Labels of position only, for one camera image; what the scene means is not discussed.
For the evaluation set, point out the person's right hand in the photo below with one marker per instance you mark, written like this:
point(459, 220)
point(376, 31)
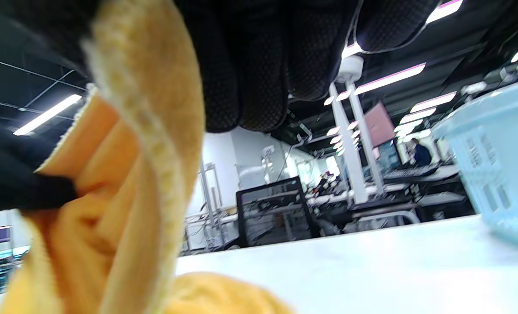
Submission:
point(250, 65)

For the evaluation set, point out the black mesh office chair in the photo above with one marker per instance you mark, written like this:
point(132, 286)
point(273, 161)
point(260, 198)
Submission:
point(276, 209)

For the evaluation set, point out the pink screen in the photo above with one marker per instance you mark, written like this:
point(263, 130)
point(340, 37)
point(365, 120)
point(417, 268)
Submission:
point(379, 124)

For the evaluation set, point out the light blue plastic basket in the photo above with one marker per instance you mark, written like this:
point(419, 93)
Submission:
point(499, 174)

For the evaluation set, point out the ceiling light strips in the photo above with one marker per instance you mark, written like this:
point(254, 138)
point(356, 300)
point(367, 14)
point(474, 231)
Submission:
point(49, 114)

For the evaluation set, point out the white pillar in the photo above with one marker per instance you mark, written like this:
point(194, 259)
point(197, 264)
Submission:
point(355, 131)

